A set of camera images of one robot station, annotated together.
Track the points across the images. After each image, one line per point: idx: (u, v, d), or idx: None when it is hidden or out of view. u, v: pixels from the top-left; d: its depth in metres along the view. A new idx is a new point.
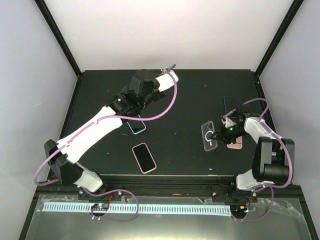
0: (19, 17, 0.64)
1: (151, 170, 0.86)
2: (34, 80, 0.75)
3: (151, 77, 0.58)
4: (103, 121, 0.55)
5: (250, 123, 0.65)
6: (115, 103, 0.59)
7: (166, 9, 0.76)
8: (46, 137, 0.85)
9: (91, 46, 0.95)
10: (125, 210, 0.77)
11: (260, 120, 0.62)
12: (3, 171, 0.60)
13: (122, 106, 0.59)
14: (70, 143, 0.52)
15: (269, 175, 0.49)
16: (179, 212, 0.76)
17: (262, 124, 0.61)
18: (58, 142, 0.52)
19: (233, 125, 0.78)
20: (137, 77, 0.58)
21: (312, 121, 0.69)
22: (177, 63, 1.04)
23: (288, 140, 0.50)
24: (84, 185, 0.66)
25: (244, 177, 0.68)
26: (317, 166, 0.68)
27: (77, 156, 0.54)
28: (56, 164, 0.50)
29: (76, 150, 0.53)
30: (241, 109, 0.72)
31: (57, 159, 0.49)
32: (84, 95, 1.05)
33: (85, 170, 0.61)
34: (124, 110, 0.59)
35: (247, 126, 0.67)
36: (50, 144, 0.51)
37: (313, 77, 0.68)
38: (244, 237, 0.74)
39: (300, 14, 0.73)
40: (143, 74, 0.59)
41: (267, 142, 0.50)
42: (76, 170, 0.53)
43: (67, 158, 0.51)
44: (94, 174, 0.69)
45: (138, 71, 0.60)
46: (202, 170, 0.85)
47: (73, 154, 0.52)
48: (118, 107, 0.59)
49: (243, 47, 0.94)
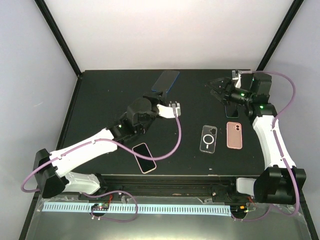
0: (18, 18, 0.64)
1: (151, 170, 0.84)
2: (35, 81, 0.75)
3: (147, 106, 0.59)
4: (100, 142, 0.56)
5: (264, 120, 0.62)
6: (116, 128, 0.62)
7: (165, 9, 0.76)
8: (47, 138, 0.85)
9: (91, 47, 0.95)
10: (125, 210, 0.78)
11: (273, 128, 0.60)
12: (4, 171, 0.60)
13: (121, 132, 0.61)
14: (63, 156, 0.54)
15: (272, 197, 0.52)
16: (179, 212, 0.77)
17: (275, 134, 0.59)
18: (52, 153, 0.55)
19: (247, 92, 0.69)
20: (135, 107, 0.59)
21: (313, 121, 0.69)
22: (177, 63, 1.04)
23: (298, 170, 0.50)
24: (79, 190, 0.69)
25: (245, 181, 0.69)
26: (317, 166, 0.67)
27: (65, 171, 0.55)
28: (43, 174, 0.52)
29: (67, 165, 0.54)
30: (259, 93, 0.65)
31: (46, 170, 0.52)
32: (84, 95, 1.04)
33: (75, 178, 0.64)
34: (122, 136, 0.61)
35: (255, 126, 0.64)
36: (43, 153, 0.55)
37: (313, 77, 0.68)
38: (245, 237, 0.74)
39: (300, 15, 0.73)
40: (140, 105, 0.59)
41: (276, 174, 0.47)
42: (61, 184, 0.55)
43: (57, 171, 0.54)
44: (89, 179, 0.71)
45: (135, 101, 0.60)
46: (201, 170, 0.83)
47: (65, 168, 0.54)
48: (117, 133, 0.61)
49: (243, 47, 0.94)
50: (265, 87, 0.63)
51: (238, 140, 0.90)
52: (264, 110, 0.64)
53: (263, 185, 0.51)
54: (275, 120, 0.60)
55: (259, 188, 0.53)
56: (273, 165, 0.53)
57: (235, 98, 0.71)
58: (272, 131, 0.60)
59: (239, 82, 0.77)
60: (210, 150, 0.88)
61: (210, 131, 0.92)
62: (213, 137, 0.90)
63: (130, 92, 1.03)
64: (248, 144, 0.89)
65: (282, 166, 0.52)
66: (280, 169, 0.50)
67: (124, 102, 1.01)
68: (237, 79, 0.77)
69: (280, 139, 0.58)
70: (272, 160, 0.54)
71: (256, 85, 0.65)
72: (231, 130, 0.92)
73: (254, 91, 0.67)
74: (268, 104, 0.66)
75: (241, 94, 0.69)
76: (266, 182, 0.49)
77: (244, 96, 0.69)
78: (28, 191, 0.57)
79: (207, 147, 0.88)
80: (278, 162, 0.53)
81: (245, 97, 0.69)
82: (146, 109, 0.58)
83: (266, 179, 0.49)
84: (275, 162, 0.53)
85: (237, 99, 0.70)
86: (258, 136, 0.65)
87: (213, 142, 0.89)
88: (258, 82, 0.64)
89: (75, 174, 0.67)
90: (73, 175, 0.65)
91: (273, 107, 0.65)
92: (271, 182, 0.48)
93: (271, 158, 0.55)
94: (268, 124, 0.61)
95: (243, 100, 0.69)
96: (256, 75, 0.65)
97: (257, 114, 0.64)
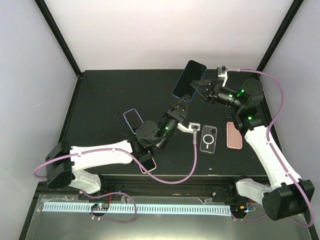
0: (19, 20, 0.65)
1: (152, 170, 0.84)
2: (34, 81, 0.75)
3: (152, 132, 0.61)
4: (118, 152, 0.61)
5: (257, 133, 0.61)
6: (135, 143, 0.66)
7: (165, 9, 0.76)
8: (48, 139, 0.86)
9: (90, 46, 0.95)
10: (125, 210, 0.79)
11: (269, 140, 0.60)
12: (4, 171, 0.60)
13: (139, 149, 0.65)
14: (82, 154, 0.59)
15: (286, 214, 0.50)
16: (179, 212, 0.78)
17: (271, 147, 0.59)
18: (73, 148, 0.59)
19: (235, 93, 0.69)
20: (144, 131, 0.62)
21: (312, 122, 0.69)
22: (177, 62, 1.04)
23: (306, 182, 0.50)
24: (81, 188, 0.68)
25: (245, 186, 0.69)
26: (315, 167, 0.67)
27: (78, 168, 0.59)
28: (59, 166, 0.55)
29: (84, 164, 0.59)
30: (248, 106, 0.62)
31: (63, 163, 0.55)
32: (84, 95, 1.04)
33: (80, 175, 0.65)
34: (139, 153, 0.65)
35: (251, 142, 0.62)
36: (64, 145, 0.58)
37: (312, 78, 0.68)
38: (243, 237, 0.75)
39: (300, 15, 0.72)
40: (146, 130, 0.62)
41: (285, 193, 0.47)
42: (70, 180, 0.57)
43: (72, 166, 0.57)
44: (93, 179, 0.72)
45: (145, 123, 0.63)
46: (202, 171, 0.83)
47: (80, 165, 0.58)
48: (136, 148, 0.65)
49: (243, 48, 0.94)
50: (256, 101, 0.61)
51: (238, 140, 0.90)
52: (252, 120, 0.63)
53: (276, 206, 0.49)
54: (268, 133, 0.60)
55: (271, 210, 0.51)
56: (280, 184, 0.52)
57: (224, 99, 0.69)
58: (268, 144, 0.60)
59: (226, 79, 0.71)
60: (210, 150, 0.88)
61: (210, 131, 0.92)
62: (213, 137, 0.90)
63: (130, 91, 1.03)
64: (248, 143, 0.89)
65: (289, 182, 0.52)
66: (287, 186, 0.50)
67: (124, 102, 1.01)
68: (223, 77, 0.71)
69: (278, 152, 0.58)
70: (278, 179, 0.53)
71: (246, 98, 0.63)
72: (231, 131, 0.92)
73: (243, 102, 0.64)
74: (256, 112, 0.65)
75: (230, 95, 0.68)
76: (279, 203, 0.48)
77: (232, 97, 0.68)
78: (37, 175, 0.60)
79: (207, 147, 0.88)
80: (284, 179, 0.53)
81: (233, 98, 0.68)
82: (151, 135, 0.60)
83: (277, 200, 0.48)
84: (281, 180, 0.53)
85: (224, 100, 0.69)
86: (252, 148, 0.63)
87: (213, 142, 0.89)
88: (249, 97, 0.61)
89: (81, 172, 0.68)
90: (79, 172, 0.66)
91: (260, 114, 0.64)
92: (283, 201, 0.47)
93: (277, 176, 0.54)
94: (262, 136, 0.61)
95: (231, 101, 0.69)
96: (245, 87, 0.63)
97: (248, 127, 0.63)
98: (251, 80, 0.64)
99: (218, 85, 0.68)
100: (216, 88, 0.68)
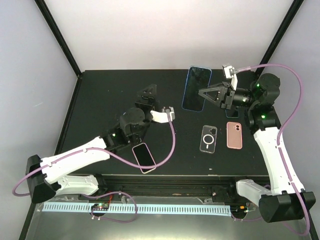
0: (19, 20, 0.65)
1: (151, 170, 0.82)
2: (34, 81, 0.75)
3: (140, 117, 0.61)
4: (91, 151, 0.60)
5: (268, 134, 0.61)
6: (109, 137, 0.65)
7: (165, 9, 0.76)
8: (48, 139, 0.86)
9: (90, 47, 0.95)
10: (125, 210, 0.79)
11: (278, 145, 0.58)
12: (4, 172, 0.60)
13: (115, 142, 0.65)
14: (53, 164, 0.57)
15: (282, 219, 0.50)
16: (179, 212, 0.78)
17: (280, 151, 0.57)
18: (42, 160, 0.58)
19: (248, 92, 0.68)
20: (129, 117, 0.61)
21: (313, 121, 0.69)
22: (178, 62, 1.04)
23: (309, 193, 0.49)
24: (74, 192, 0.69)
25: (245, 186, 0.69)
26: (316, 167, 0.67)
27: (53, 179, 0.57)
28: (32, 181, 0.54)
29: (58, 172, 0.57)
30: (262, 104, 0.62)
31: (35, 178, 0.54)
32: (84, 95, 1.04)
33: (67, 181, 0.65)
34: (115, 146, 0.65)
35: (258, 140, 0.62)
36: (34, 160, 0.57)
37: (312, 77, 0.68)
38: (243, 237, 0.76)
39: (300, 16, 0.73)
40: (133, 115, 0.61)
41: (284, 200, 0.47)
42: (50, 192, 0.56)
43: (46, 179, 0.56)
44: (86, 180, 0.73)
45: (126, 112, 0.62)
46: (202, 171, 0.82)
47: (54, 175, 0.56)
48: (111, 142, 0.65)
49: (243, 47, 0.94)
50: (271, 97, 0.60)
51: (238, 140, 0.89)
52: (266, 119, 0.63)
53: (272, 211, 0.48)
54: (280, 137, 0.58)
55: (267, 211, 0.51)
56: (281, 192, 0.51)
57: (238, 101, 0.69)
58: (277, 147, 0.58)
59: (237, 81, 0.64)
60: (210, 150, 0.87)
61: (210, 131, 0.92)
62: (213, 137, 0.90)
63: (130, 91, 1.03)
64: (248, 143, 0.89)
65: (291, 190, 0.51)
66: (288, 194, 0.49)
67: (124, 102, 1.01)
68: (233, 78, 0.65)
69: (285, 157, 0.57)
70: (279, 186, 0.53)
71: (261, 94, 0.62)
72: (231, 130, 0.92)
73: (258, 98, 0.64)
74: (270, 111, 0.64)
75: (244, 98, 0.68)
76: (275, 209, 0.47)
77: (246, 97, 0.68)
78: (17, 194, 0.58)
79: (207, 147, 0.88)
80: (286, 187, 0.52)
81: (248, 98, 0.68)
82: (139, 120, 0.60)
83: (275, 207, 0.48)
84: (283, 187, 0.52)
85: (239, 101, 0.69)
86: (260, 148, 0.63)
87: (213, 142, 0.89)
88: (264, 92, 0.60)
89: (70, 178, 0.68)
90: (67, 178, 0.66)
91: (275, 113, 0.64)
92: (280, 208, 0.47)
93: (279, 182, 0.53)
94: (272, 138, 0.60)
95: (246, 100, 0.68)
96: (262, 82, 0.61)
97: (260, 127, 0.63)
98: (268, 74, 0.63)
99: (229, 98, 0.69)
100: (227, 100, 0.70)
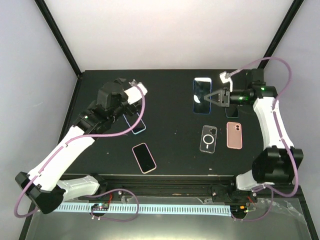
0: (19, 20, 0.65)
1: (151, 170, 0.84)
2: (34, 81, 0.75)
3: (120, 87, 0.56)
4: (73, 143, 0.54)
5: (267, 102, 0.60)
6: (83, 120, 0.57)
7: (165, 8, 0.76)
8: (48, 139, 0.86)
9: (90, 47, 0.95)
10: (125, 210, 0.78)
11: (273, 109, 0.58)
12: (4, 172, 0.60)
13: (90, 122, 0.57)
14: (42, 173, 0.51)
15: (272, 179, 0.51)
16: (179, 212, 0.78)
17: (274, 116, 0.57)
18: (30, 174, 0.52)
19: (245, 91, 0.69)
20: (108, 89, 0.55)
21: (312, 121, 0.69)
22: (178, 62, 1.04)
23: (297, 150, 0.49)
24: (77, 195, 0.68)
25: (244, 176, 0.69)
26: (316, 166, 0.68)
27: (52, 185, 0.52)
28: (31, 196, 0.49)
29: (52, 177, 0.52)
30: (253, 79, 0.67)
31: (32, 192, 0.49)
32: (84, 95, 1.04)
33: (70, 184, 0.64)
34: (93, 126, 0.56)
35: (255, 107, 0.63)
36: (21, 177, 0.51)
37: (312, 77, 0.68)
38: (243, 237, 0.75)
39: (300, 15, 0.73)
40: (112, 87, 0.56)
41: (273, 154, 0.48)
42: (54, 198, 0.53)
43: (43, 188, 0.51)
44: (86, 180, 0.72)
45: (103, 85, 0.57)
46: (201, 171, 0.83)
47: (51, 182, 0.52)
48: (86, 125, 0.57)
49: (243, 47, 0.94)
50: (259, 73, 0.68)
51: (238, 140, 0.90)
52: (264, 91, 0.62)
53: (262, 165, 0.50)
54: (276, 101, 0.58)
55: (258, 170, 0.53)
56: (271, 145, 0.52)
57: (237, 100, 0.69)
58: (272, 112, 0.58)
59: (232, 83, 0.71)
60: (210, 150, 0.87)
61: (210, 131, 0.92)
62: (213, 137, 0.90)
63: None
64: (248, 143, 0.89)
65: (280, 146, 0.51)
66: (276, 148, 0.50)
67: None
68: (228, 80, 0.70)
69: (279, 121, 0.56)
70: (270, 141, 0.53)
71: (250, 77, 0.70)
72: (231, 130, 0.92)
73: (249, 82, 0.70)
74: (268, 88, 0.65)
75: (240, 96, 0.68)
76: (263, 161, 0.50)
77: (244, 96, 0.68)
78: (22, 215, 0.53)
79: (207, 147, 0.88)
80: (276, 142, 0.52)
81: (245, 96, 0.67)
82: (119, 89, 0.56)
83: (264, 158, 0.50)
84: (274, 142, 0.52)
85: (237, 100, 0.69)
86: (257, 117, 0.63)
87: (213, 142, 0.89)
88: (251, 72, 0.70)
89: (70, 182, 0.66)
90: (68, 183, 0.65)
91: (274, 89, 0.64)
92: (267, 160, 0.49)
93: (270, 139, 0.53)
94: (269, 104, 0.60)
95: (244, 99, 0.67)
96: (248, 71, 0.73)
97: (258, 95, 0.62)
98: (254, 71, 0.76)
99: (225, 97, 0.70)
100: (223, 98, 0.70)
